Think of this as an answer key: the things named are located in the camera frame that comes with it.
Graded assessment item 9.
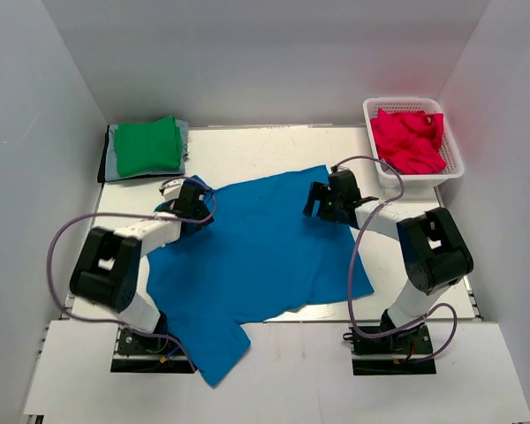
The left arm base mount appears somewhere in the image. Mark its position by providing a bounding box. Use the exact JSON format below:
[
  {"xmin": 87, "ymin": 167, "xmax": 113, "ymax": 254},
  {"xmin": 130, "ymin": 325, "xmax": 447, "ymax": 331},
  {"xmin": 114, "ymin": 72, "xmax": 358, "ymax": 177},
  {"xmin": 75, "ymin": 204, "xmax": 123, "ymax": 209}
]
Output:
[{"xmin": 110, "ymin": 328, "xmax": 198, "ymax": 375}]

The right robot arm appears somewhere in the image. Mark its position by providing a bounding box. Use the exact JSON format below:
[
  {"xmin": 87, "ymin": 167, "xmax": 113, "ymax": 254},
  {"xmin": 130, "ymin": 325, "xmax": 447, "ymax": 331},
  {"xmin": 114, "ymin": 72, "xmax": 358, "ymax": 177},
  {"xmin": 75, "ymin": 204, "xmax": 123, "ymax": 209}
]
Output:
[{"xmin": 303, "ymin": 170, "xmax": 474, "ymax": 352}]

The green folded t-shirt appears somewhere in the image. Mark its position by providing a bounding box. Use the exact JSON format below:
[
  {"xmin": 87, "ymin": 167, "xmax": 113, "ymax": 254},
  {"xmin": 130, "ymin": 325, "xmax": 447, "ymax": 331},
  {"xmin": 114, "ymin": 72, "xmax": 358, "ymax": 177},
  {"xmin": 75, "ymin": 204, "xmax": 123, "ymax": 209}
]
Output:
[{"xmin": 114, "ymin": 117, "xmax": 183, "ymax": 178}]

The blue t-shirt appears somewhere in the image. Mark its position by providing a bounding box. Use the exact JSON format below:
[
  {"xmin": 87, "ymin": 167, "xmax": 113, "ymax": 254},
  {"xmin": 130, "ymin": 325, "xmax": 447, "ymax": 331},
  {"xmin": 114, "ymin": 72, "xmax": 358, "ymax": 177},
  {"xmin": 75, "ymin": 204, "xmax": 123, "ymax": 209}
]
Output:
[{"xmin": 147, "ymin": 166, "xmax": 374, "ymax": 386}]

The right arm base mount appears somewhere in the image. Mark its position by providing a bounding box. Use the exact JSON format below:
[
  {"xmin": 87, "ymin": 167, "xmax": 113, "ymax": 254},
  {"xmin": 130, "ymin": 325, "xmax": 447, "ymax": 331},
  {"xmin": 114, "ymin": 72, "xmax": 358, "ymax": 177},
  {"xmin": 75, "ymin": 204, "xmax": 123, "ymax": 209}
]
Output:
[{"xmin": 342, "ymin": 324, "xmax": 436, "ymax": 376}]

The black folded t-shirt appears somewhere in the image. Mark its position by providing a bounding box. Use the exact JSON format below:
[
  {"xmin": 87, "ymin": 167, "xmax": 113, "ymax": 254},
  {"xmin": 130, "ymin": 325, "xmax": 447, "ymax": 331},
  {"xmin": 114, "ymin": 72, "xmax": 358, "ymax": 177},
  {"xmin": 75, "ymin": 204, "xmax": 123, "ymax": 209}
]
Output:
[{"xmin": 96, "ymin": 125, "xmax": 119, "ymax": 184}]

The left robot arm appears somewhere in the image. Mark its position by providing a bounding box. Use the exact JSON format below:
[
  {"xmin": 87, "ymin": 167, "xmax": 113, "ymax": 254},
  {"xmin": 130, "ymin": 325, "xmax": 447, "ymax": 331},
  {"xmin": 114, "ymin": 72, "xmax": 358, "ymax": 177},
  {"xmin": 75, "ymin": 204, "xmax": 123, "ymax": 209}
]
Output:
[{"xmin": 70, "ymin": 178, "xmax": 214, "ymax": 352}]

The white plastic basket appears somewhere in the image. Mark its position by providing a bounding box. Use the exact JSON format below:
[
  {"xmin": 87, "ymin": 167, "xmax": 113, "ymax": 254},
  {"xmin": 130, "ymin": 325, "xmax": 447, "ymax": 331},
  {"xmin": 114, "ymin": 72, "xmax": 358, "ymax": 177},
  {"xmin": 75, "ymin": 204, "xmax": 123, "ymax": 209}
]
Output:
[{"xmin": 363, "ymin": 97, "xmax": 465, "ymax": 188}]

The red t-shirt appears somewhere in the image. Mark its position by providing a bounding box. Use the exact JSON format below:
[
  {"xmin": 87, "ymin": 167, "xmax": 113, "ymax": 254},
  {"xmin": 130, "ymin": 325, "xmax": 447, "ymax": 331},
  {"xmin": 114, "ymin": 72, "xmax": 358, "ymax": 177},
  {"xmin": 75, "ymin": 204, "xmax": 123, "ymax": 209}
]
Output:
[{"xmin": 370, "ymin": 110, "xmax": 446, "ymax": 175}]

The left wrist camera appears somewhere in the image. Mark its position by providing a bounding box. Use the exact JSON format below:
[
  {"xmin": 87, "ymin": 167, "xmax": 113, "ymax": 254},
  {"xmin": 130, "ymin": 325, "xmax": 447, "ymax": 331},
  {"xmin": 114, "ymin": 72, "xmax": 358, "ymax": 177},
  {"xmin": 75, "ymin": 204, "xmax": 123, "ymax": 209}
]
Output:
[{"xmin": 159, "ymin": 177, "xmax": 186, "ymax": 201}]

